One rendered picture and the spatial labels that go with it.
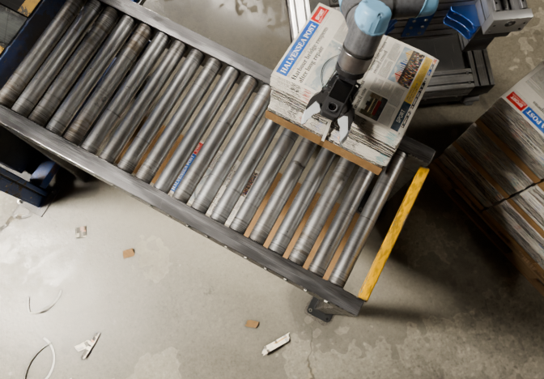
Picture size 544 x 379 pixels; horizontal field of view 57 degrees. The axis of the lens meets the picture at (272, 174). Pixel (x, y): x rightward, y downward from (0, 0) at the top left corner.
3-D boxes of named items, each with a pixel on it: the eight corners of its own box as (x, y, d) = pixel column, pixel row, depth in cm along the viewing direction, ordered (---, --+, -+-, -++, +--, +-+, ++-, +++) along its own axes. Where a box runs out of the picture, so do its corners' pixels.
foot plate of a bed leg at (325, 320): (343, 298, 219) (344, 298, 218) (329, 329, 216) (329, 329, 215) (316, 283, 221) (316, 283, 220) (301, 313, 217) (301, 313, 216)
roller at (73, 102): (140, 23, 169) (136, 15, 164) (60, 141, 158) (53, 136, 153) (128, 18, 170) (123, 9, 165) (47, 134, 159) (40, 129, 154)
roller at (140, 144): (207, 57, 166) (206, 49, 161) (130, 180, 155) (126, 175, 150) (194, 51, 166) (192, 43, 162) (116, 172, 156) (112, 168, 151)
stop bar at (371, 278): (429, 171, 151) (431, 169, 149) (367, 303, 141) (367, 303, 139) (419, 166, 151) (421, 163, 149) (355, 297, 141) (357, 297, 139)
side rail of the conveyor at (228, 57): (425, 160, 164) (436, 149, 153) (418, 174, 163) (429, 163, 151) (80, -11, 180) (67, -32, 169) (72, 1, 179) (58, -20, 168)
